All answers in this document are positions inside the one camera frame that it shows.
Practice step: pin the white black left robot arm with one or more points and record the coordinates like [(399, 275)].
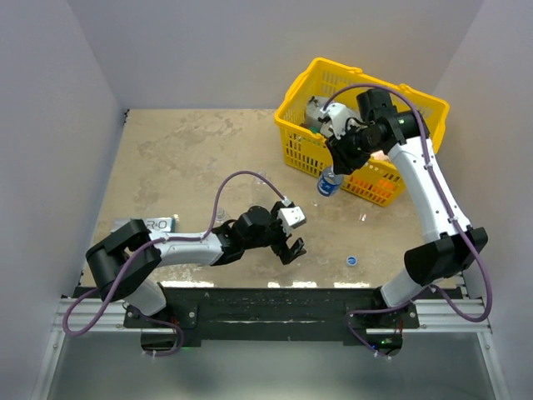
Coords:
[(122, 262)]

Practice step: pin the clear plastic bottle large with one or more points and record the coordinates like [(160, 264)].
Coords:
[(261, 178)]

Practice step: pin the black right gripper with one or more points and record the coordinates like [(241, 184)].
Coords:
[(343, 162)]

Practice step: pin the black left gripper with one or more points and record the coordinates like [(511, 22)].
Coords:
[(281, 245)]

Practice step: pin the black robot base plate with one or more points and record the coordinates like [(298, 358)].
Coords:
[(344, 315)]

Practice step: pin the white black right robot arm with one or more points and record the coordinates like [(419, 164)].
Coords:
[(389, 122)]

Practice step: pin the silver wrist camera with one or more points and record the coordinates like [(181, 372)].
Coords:
[(291, 218), (335, 118)]

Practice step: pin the orange fruit lower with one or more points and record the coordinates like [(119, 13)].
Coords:
[(385, 190)]

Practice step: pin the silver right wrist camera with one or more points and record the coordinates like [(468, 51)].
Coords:
[(335, 118)]

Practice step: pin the grey wrapped tissue roll rear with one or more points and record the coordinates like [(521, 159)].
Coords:
[(316, 116)]

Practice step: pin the blue label Pocari bottle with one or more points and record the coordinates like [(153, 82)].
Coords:
[(329, 182)]

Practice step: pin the aluminium frame rail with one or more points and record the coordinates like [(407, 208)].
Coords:
[(435, 316)]

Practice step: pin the blue silver flat box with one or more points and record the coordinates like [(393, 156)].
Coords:
[(154, 224)]

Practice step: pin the clear plastic bottle small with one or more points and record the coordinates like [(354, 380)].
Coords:
[(221, 215)]

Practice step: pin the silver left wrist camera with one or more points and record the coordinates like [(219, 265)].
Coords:
[(291, 218)]

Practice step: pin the yellow plastic shopping basket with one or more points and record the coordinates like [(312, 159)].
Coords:
[(306, 151)]

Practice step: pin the blue white cap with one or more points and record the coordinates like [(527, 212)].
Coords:
[(351, 261)]

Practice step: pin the pink white tissue roll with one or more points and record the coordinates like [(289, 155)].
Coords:
[(380, 155)]

